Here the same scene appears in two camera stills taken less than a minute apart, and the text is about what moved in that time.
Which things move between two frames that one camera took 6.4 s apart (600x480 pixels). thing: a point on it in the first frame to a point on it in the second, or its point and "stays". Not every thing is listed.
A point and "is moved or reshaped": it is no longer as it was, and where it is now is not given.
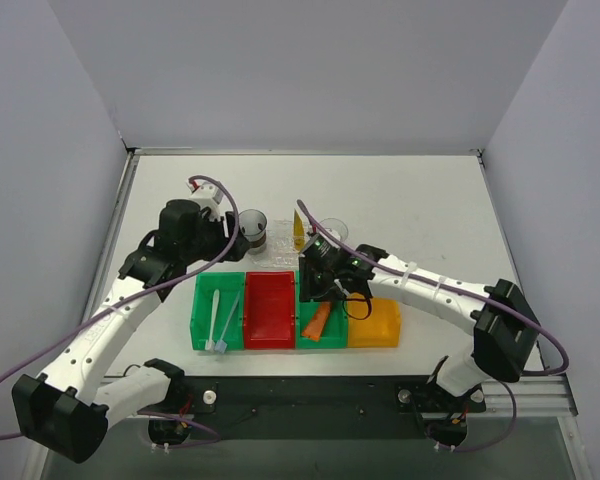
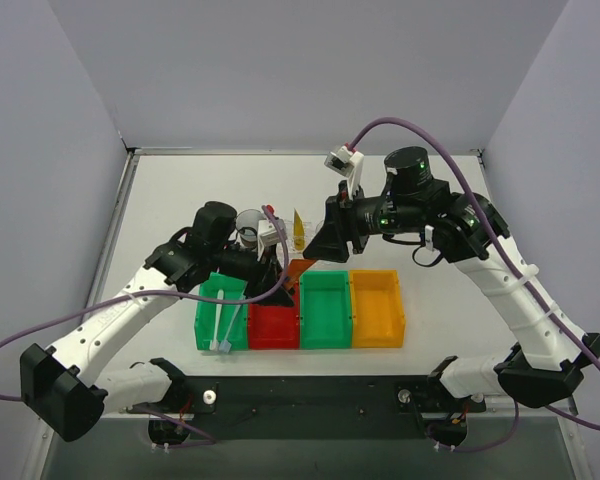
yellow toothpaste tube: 299,233 stays
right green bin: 335,327 stays
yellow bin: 372,322 stays
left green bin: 228,284 stays
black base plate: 311,407 stays
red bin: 269,310 stays
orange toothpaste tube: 317,321 to 295,268
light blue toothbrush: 221,345 is moved or reshaped
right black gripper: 314,288 to 347,226
